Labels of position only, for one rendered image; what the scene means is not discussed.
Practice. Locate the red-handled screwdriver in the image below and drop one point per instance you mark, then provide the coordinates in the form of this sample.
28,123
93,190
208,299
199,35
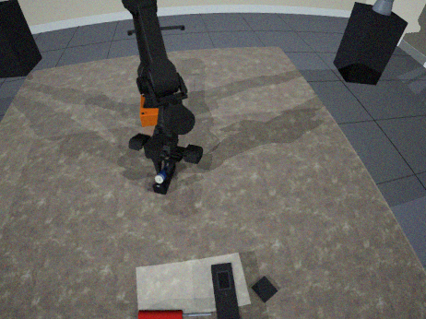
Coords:
165,314

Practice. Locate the blue cylindrical battery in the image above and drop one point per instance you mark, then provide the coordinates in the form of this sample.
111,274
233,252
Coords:
162,175

